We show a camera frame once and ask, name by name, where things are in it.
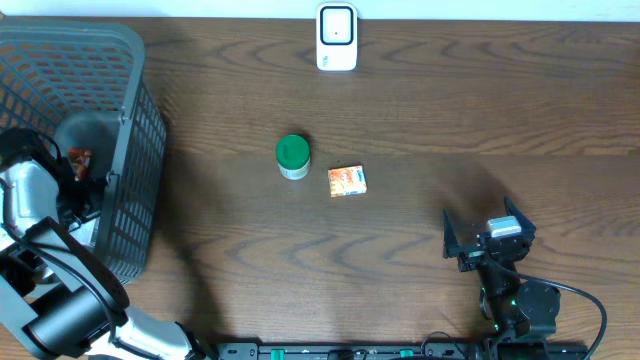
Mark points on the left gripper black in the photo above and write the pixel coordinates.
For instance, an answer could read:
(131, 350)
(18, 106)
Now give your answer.
(80, 195)

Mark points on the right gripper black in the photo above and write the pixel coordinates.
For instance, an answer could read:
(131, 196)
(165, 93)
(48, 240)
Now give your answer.
(453, 249)

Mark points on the red Top chocolate bar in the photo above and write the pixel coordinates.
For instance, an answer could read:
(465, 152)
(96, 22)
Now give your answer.
(80, 160)

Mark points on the orange snack packet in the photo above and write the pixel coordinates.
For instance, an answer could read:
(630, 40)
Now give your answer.
(347, 181)

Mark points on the green lid jar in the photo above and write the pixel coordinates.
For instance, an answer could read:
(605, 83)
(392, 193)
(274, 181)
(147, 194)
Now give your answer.
(293, 155)

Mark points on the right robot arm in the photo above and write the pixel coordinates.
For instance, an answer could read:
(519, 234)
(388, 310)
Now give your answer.
(523, 312)

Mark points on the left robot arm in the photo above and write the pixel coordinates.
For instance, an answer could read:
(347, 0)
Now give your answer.
(57, 298)

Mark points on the white barcode scanner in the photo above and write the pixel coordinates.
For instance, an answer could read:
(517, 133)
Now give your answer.
(336, 37)

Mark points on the grey plastic mesh basket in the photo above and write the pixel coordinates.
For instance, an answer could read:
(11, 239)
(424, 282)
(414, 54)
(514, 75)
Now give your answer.
(82, 84)

